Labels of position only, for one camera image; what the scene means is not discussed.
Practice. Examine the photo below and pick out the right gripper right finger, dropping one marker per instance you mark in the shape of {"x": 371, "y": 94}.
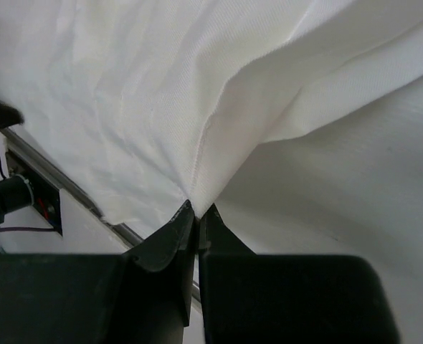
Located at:
{"x": 295, "y": 298}

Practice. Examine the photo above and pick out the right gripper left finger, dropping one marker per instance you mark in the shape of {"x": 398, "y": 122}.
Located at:
{"x": 140, "y": 296}

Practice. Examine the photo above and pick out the white pleated skirt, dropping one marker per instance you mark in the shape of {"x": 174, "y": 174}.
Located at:
{"x": 147, "y": 104}

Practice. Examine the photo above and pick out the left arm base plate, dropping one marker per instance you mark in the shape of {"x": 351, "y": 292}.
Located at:
{"x": 46, "y": 194}

